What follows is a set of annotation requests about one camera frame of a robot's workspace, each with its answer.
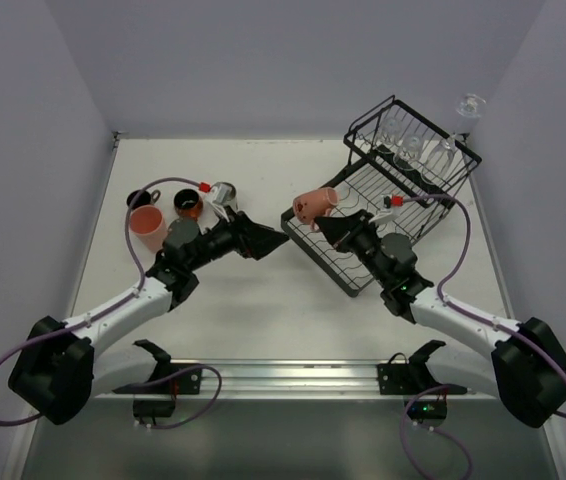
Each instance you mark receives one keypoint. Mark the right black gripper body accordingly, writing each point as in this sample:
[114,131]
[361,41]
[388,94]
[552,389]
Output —
[353,233]

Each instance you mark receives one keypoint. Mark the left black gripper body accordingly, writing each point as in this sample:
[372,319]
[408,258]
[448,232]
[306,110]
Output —
[242,234]

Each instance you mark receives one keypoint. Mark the salmon pink mug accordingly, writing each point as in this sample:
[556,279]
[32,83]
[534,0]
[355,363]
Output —
[309,206]

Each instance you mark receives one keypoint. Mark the orange ceramic mug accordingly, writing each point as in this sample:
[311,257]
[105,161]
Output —
[188,204]

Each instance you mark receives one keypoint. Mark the pink tall tumbler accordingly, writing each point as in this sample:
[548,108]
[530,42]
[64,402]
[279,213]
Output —
[147,223]

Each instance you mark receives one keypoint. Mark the tall glass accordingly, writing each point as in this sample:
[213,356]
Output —
[470,108]

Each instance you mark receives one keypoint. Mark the white brown ceramic cup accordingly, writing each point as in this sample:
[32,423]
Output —
[233,202]

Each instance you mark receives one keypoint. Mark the clear wine glass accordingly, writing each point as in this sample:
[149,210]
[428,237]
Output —
[408,155]
[389,134]
[439,161]

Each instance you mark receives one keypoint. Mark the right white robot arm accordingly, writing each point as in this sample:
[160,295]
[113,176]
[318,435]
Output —
[521,363]

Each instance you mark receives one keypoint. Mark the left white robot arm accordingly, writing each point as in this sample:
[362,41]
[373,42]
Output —
[65,363]

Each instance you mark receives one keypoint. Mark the right black controller box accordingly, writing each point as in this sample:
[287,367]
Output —
[428,411]

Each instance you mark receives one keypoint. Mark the black controller box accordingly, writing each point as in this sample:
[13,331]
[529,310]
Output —
[428,411]
[149,410]

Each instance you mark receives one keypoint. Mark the left black controller box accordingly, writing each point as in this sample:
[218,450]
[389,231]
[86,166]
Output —
[149,410]

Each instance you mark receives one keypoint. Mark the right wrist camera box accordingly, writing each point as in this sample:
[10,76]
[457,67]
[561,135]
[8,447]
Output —
[390,210]

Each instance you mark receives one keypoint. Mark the black wire dish rack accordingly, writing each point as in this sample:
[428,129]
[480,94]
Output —
[369,174]

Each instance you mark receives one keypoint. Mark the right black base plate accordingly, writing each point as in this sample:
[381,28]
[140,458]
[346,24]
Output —
[404,379]

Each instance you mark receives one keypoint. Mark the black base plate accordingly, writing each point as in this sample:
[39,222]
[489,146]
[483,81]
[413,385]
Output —
[168,379]
[404,379]

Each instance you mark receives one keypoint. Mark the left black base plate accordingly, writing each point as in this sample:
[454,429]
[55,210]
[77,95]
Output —
[168,379]

